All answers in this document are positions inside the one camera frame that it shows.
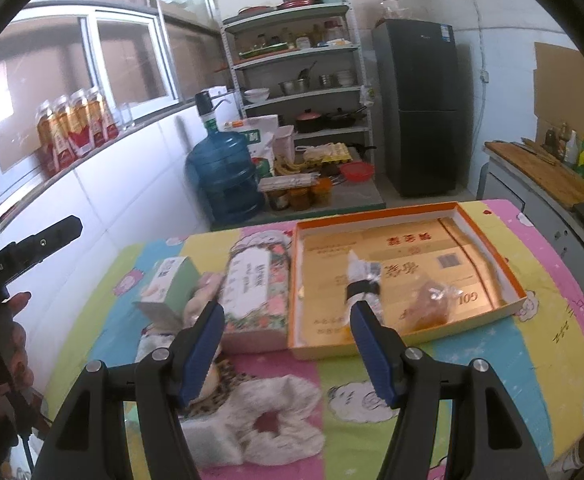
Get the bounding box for white sack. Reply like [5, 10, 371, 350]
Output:
[232, 115, 279, 161]

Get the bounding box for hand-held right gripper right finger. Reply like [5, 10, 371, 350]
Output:
[349, 302, 555, 480]

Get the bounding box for bananas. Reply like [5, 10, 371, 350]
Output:
[272, 155, 307, 177]

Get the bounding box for beige plush toy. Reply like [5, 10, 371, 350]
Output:
[179, 375, 325, 468]

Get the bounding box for row of condiment jars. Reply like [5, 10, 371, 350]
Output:
[239, 20, 353, 56]

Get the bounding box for glass jar with brown lid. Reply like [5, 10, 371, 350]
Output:
[378, 0, 407, 23]

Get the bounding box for orange soft block in wrap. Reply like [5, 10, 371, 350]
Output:
[404, 280, 455, 333]

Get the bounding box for long noodle pack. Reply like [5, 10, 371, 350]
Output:
[258, 174, 321, 193]

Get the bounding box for egg tray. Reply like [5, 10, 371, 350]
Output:
[303, 142, 353, 165]

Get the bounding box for stack of small bowls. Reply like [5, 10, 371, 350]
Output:
[319, 71, 357, 87]

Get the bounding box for black white water pump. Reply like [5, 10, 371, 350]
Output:
[195, 90, 233, 133]

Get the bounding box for blue water jug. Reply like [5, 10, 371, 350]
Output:
[186, 130, 265, 223]

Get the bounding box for colourful cartoon printed blanket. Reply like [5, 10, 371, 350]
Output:
[32, 199, 584, 480]

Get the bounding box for wooden cutting board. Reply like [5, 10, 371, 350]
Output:
[484, 140, 584, 209]

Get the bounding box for green low platform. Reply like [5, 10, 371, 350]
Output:
[211, 150, 387, 231]

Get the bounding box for clear orange packet black band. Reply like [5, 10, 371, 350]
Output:
[342, 249, 387, 336]

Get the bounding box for leopard print scrunchie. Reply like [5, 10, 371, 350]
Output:
[187, 360, 253, 418]

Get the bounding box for black wok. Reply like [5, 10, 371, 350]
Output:
[324, 106, 367, 128]

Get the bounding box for orange rimmed tray box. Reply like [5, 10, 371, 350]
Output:
[287, 202, 528, 361]

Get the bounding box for person's left hand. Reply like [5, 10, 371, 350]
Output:
[0, 292, 35, 441]

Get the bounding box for green white carton box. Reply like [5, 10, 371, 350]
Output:
[132, 256, 203, 328]

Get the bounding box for grey counter cabinet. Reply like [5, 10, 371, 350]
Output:
[477, 142, 584, 306]

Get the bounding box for brown cardboard wall panel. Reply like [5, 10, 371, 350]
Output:
[532, 41, 584, 146]

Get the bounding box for sliding window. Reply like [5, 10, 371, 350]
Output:
[0, 2, 180, 221]

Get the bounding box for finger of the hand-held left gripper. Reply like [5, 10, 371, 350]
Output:
[14, 215, 83, 267]

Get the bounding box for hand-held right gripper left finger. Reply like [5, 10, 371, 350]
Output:
[30, 300, 227, 480]

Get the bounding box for white purple wipes packet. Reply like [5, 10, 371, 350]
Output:
[134, 327, 185, 361]

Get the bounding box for dark grey fridge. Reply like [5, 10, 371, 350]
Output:
[371, 18, 460, 198]

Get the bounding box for floral tissue box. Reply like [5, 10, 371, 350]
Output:
[220, 236, 293, 353]

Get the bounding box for black pot with red lid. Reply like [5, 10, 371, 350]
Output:
[294, 109, 325, 133]

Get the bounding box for white metal shelf rack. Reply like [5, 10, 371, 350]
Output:
[220, 2, 375, 158]

